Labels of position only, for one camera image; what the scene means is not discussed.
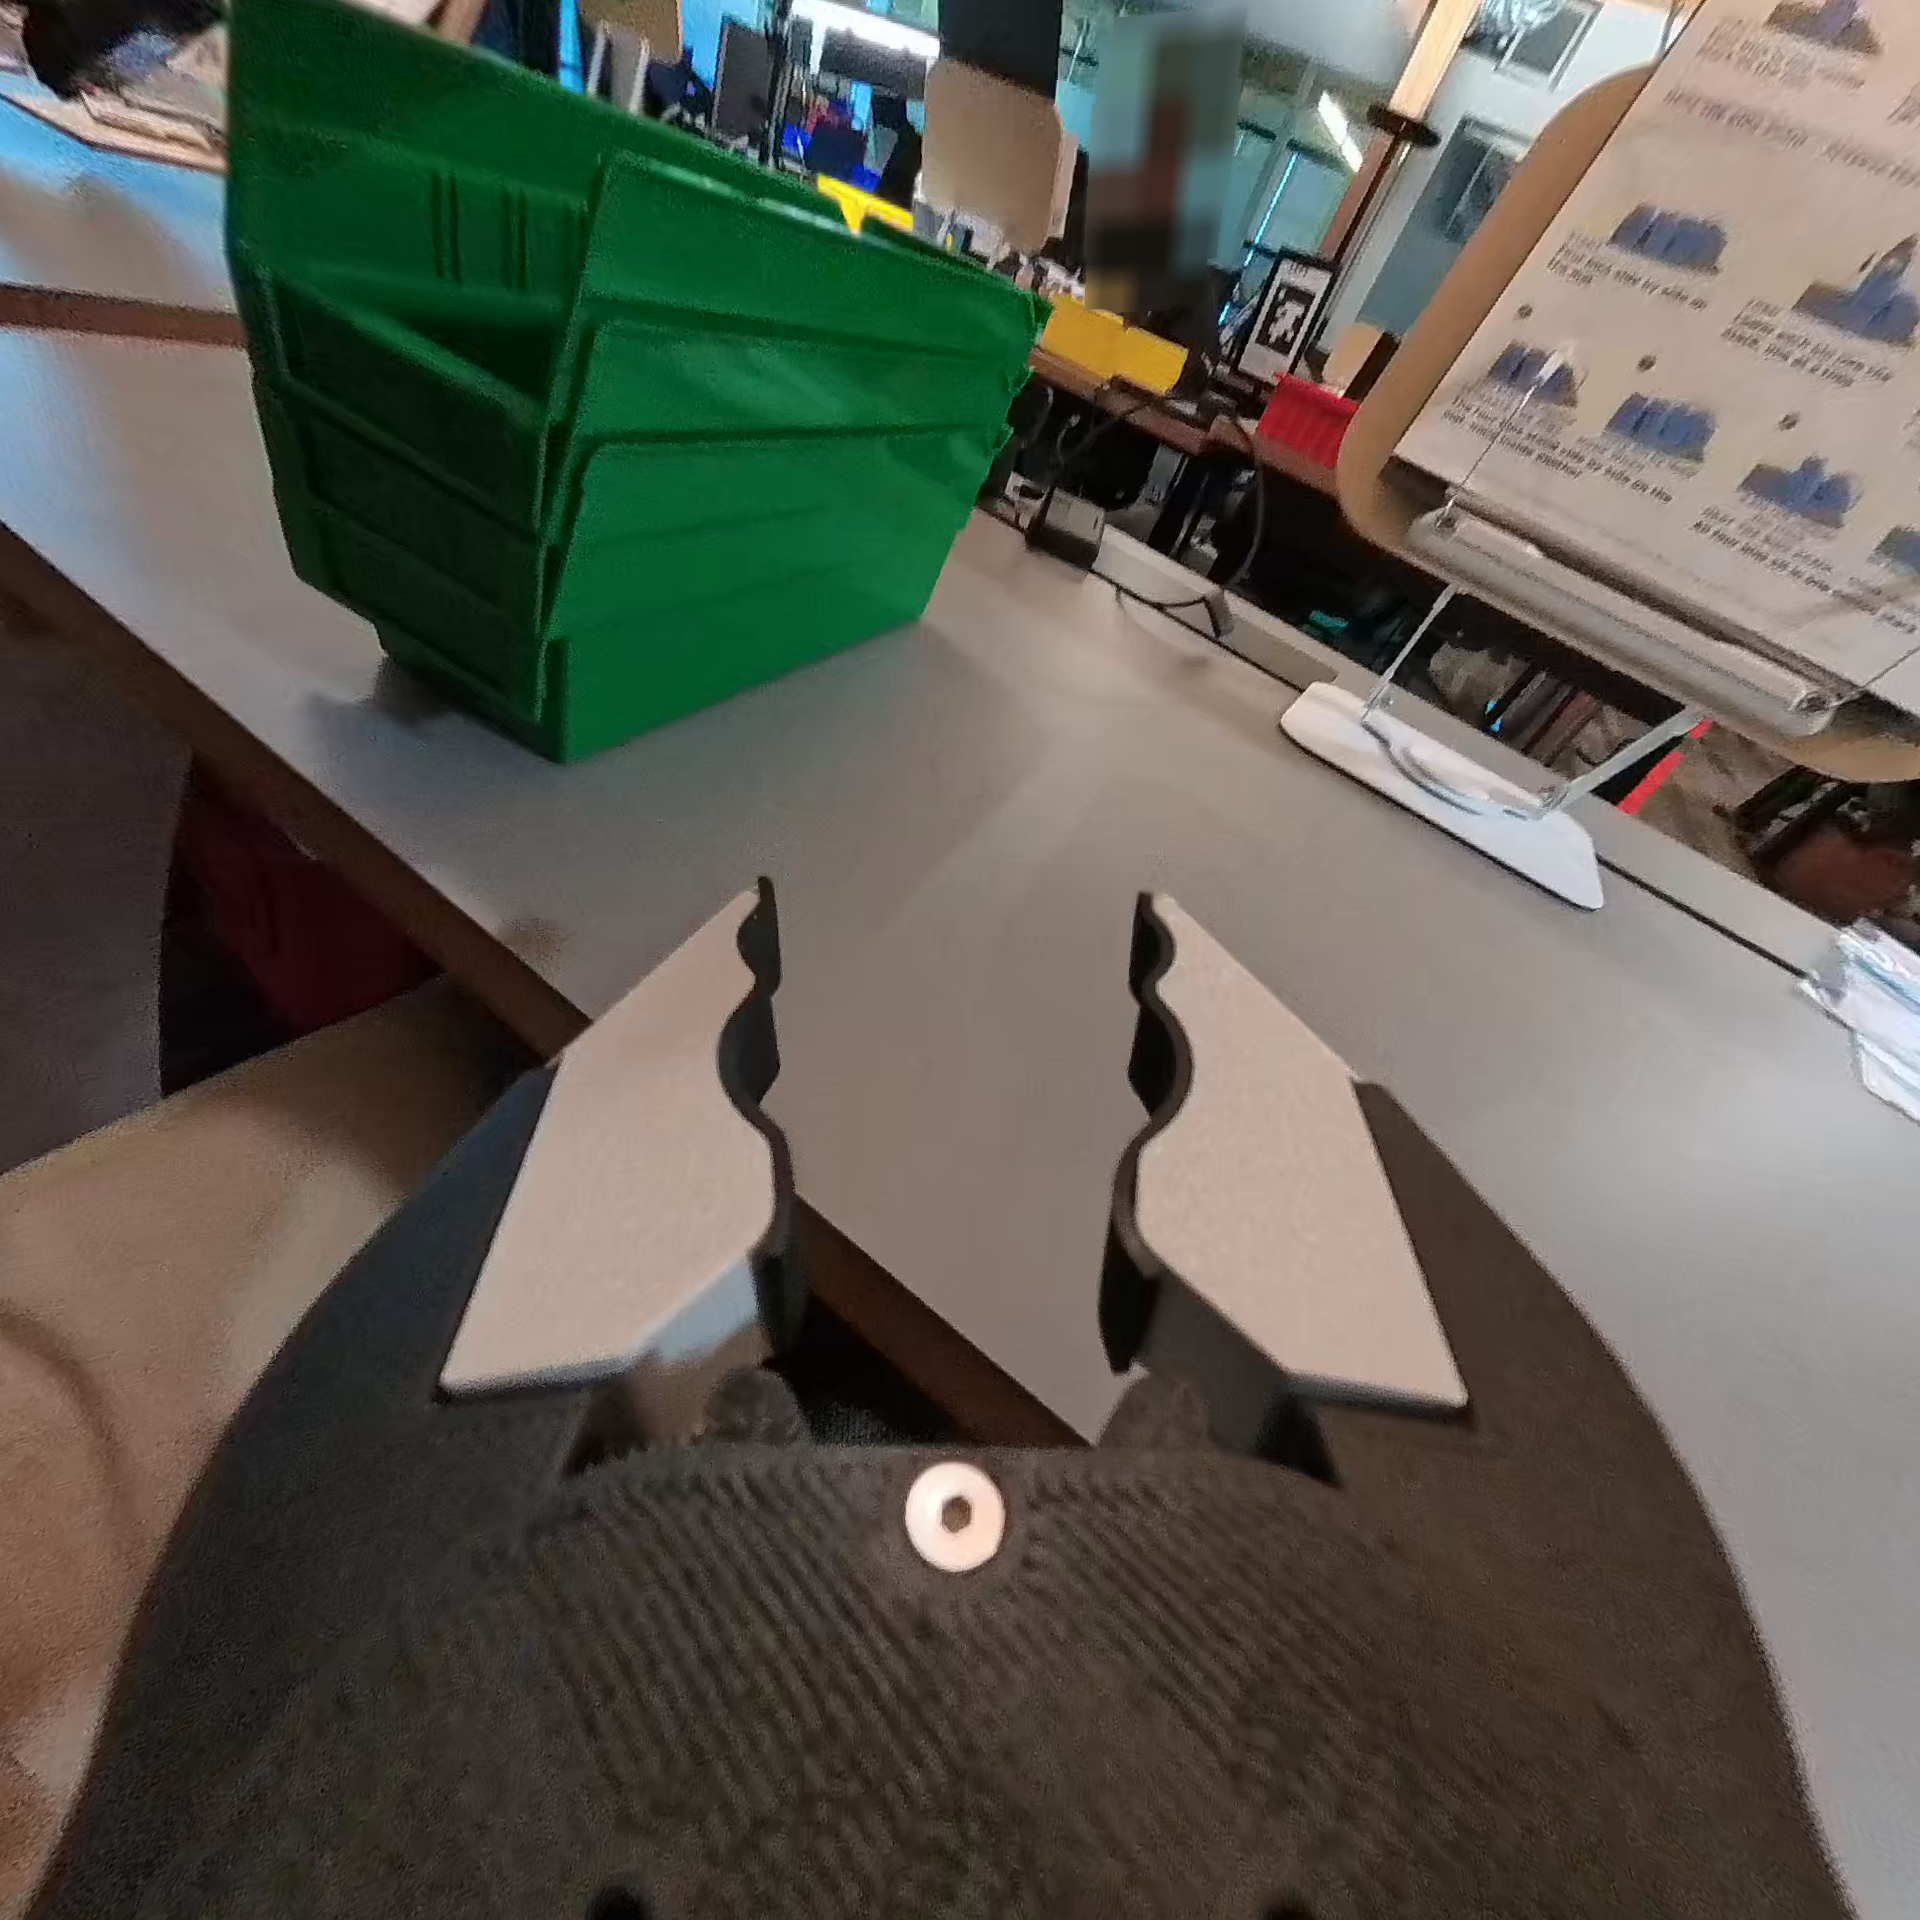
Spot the wooden board on small stand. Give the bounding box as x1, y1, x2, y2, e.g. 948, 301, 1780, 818
918, 57, 1081, 259

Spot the red plastic bin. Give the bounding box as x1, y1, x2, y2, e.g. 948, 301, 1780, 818
1252, 375, 1359, 453

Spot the black cable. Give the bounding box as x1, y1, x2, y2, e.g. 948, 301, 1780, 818
1106, 577, 1240, 640

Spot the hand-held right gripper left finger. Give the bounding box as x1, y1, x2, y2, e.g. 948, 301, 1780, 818
433, 876, 819, 1450

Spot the white stand with wooden board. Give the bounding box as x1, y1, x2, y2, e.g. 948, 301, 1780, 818
1277, 0, 1920, 914

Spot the clear plastic bag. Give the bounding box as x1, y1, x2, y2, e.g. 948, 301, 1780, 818
1800, 923, 1920, 1120

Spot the background wooden table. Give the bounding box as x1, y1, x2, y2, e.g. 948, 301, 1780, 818
1034, 353, 1352, 498

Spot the printed instruction sheet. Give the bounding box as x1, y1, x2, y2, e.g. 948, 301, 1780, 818
1392, 0, 1920, 679

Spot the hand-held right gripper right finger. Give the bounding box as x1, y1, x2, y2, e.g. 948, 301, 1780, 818
1098, 888, 1471, 1441

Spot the grey desk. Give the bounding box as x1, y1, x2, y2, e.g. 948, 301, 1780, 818
0, 323, 1920, 1920

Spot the brown pole with black disc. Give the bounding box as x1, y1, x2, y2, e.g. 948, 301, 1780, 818
1319, 0, 1479, 303

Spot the dark red cloth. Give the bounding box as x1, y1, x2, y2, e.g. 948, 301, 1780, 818
163, 764, 437, 1053

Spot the black and white marker sign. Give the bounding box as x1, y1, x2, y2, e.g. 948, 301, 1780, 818
1236, 253, 1341, 385

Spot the person's beige trouser leg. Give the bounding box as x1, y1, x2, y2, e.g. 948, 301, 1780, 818
0, 974, 564, 1920

